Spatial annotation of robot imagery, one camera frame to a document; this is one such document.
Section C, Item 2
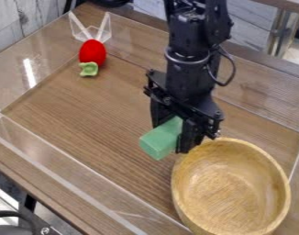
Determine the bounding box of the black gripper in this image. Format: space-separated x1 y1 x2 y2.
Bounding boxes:
145 58 225 153

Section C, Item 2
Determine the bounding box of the green rectangular stick block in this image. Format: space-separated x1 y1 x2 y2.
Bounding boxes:
139 117 184 161

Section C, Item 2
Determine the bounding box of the brown wooden bowl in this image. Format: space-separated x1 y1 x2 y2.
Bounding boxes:
173 138 292 235

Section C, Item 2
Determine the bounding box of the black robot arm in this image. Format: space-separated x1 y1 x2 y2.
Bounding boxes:
141 0 233 159

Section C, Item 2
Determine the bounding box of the red felt strawberry toy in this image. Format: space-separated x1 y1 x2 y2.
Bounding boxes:
79 39 107 77

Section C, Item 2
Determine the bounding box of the clear acrylic front wall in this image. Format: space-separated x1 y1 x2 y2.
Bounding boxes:
0 113 190 235

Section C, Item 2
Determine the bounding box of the clear acrylic corner bracket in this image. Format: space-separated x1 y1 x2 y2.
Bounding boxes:
67 12 113 43

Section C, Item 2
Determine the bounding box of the metal frame in background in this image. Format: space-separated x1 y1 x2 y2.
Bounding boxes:
266 9 299 58

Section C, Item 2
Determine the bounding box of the black table leg bracket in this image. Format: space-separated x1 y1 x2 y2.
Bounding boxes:
19 194 62 235

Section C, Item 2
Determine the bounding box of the black cable under table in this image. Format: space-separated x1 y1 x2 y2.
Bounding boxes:
0 210 22 228

